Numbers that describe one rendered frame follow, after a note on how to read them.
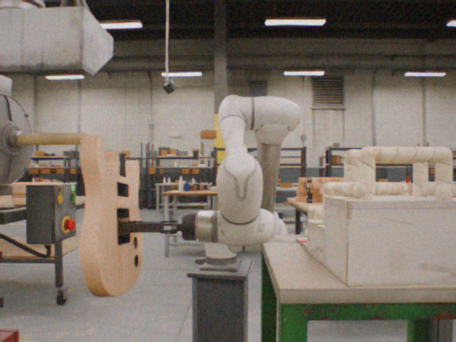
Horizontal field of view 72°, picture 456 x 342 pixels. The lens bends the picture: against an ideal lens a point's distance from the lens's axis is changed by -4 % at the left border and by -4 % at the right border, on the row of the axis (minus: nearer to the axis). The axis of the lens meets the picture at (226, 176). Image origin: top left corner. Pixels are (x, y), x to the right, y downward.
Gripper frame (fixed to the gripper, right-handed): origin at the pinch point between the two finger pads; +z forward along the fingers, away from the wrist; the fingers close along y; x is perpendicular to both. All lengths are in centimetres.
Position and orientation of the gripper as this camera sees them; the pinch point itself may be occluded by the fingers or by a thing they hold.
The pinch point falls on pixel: (125, 226)
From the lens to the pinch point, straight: 95.7
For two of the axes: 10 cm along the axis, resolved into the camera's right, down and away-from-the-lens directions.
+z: -10.0, 0.1, 0.3
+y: 0.4, 1.1, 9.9
